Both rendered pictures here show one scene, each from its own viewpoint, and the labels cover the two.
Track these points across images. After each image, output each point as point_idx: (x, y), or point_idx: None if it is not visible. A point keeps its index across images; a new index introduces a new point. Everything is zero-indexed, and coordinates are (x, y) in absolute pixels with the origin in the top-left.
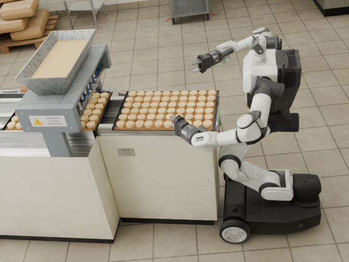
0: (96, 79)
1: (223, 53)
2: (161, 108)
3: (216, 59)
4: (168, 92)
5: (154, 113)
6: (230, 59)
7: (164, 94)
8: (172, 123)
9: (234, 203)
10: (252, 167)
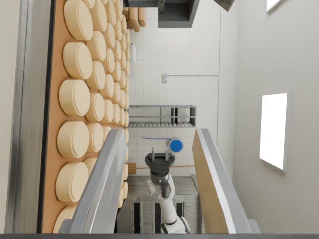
0: None
1: (168, 187)
2: (113, 86)
3: (162, 179)
4: (127, 105)
5: (106, 62)
6: (153, 193)
7: (126, 97)
8: (124, 142)
9: None
10: None
